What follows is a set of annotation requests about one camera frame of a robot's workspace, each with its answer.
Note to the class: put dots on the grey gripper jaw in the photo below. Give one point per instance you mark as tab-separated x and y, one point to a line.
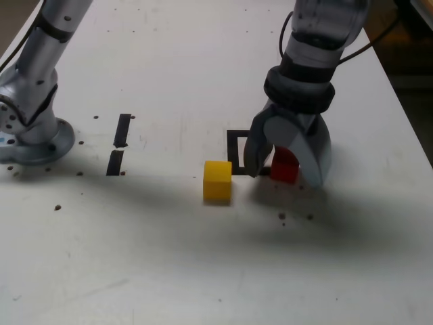
314	155
255	149

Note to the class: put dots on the black tape square outline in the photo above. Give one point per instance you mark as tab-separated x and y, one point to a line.
232	152

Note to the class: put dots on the red cube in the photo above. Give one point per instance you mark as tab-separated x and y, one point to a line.
284	171

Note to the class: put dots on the yellow cube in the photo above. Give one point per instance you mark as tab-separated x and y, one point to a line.
216	183

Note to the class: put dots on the black tape strip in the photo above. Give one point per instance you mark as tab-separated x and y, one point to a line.
121	130

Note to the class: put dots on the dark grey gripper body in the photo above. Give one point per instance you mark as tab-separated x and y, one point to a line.
308	122

